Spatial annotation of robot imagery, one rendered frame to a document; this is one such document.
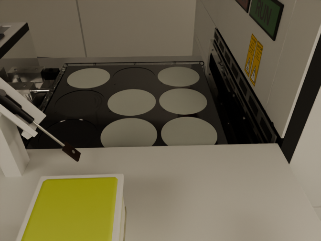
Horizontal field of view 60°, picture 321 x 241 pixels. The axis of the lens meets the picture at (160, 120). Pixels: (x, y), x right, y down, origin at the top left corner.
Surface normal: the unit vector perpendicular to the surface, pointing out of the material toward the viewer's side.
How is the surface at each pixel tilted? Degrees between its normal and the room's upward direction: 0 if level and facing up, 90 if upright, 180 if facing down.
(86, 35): 90
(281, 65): 90
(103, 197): 0
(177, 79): 0
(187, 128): 0
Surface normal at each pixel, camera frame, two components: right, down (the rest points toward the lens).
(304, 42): -1.00, 0.02
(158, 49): -0.15, 0.60
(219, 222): 0.00, -0.79
